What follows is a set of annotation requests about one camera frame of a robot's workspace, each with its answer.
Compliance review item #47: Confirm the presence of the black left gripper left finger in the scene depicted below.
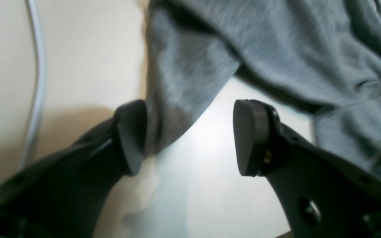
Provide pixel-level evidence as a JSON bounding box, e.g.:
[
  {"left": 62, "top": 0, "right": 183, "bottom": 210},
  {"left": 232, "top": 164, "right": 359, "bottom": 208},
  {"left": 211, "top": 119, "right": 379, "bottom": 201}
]
[{"left": 0, "top": 99, "right": 147, "bottom": 238}]

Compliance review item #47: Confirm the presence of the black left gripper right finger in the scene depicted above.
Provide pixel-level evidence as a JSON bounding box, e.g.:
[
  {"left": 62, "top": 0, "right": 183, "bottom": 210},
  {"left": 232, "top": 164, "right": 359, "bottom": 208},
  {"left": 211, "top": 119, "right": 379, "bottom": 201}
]
[{"left": 233, "top": 100, "right": 381, "bottom": 238}]

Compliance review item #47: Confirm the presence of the grey t-shirt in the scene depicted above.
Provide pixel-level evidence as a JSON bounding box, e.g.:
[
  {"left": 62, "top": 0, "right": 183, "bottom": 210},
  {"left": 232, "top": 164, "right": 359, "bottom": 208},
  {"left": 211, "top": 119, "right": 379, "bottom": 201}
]
[{"left": 145, "top": 0, "right": 381, "bottom": 180}]

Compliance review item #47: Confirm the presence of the white coiled cable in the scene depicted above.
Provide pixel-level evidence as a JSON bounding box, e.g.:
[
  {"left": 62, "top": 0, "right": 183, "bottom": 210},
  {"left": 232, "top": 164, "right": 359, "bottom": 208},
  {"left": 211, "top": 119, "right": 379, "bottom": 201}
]
[{"left": 19, "top": 0, "right": 47, "bottom": 169}]

